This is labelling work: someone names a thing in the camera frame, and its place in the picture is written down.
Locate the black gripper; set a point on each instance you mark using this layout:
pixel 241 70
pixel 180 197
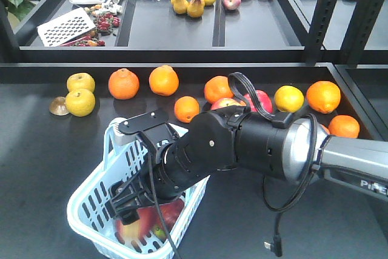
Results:
pixel 165 175

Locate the dark red apple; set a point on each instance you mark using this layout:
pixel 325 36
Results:
pixel 170 213
pixel 137 230

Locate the light blue plastic basket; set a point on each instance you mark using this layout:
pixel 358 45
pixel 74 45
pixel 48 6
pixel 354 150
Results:
pixel 86 212

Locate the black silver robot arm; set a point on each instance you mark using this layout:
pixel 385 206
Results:
pixel 231 137

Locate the orange behind red apples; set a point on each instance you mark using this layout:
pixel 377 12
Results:
pixel 217 88

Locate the yellow pear-apple front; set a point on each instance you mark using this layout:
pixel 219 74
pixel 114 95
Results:
pixel 80 102

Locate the yellow pear-apple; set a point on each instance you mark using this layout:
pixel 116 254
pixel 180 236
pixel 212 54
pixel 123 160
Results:
pixel 81 80
pixel 80 102

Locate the small orange centre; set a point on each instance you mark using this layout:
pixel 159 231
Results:
pixel 186 108

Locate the small orange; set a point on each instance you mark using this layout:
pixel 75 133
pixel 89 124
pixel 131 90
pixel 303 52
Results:
pixel 344 126
pixel 186 108
pixel 325 129

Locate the brown mushroom cap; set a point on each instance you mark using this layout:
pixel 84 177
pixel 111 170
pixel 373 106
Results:
pixel 57 106

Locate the orange back left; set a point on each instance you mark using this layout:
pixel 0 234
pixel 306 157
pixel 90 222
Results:
pixel 123 84

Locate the orange back middle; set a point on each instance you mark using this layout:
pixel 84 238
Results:
pixel 163 80

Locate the yellow pear-apple back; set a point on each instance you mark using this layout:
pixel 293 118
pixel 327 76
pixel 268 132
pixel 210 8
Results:
pixel 81 80

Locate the bright red apple left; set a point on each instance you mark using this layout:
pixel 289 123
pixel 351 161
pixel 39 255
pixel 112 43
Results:
pixel 224 102

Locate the bright red apple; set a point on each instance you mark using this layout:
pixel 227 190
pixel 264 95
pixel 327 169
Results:
pixel 263 98
pixel 224 102

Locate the bright red apple right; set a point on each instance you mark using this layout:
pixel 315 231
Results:
pixel 263 98

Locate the white perforated grater tray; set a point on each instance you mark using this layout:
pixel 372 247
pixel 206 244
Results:
pixel 64 28

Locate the yellow round citrus fruit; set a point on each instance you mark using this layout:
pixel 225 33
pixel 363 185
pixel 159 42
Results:
pixel 289 99

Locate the brown pear left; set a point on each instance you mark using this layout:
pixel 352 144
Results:
pixel 179 6

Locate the brown pear middle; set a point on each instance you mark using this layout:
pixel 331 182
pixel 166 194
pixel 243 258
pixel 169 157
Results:
pixel 195 8

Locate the small orange front left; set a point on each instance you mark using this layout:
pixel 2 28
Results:
pixel 325 129

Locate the large orange with nub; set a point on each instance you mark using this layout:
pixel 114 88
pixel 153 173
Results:
pixel 323 96

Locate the pink apple front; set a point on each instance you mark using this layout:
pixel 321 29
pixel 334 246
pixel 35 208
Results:
pixel 231 5

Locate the small orange front right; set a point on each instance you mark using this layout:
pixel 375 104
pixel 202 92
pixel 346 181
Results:
pixel 344 126

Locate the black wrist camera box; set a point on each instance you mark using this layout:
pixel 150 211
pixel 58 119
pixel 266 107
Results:
pixel 125 130

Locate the black upright shelf post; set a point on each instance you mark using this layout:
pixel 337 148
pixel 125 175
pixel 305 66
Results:
pixel 348 32

